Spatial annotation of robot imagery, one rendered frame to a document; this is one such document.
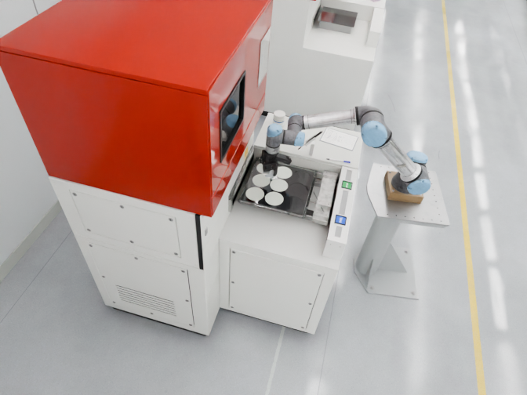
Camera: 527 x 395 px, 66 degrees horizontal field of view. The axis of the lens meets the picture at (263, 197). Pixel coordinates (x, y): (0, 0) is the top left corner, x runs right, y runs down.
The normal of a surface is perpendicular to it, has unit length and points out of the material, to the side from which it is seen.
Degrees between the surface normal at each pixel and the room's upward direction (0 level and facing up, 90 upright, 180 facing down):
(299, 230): 0
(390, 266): 90
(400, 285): 0
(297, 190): 0
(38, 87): 90
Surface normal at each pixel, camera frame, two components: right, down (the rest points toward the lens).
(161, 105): -0.26, 0.69
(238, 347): 0.07, -0.68
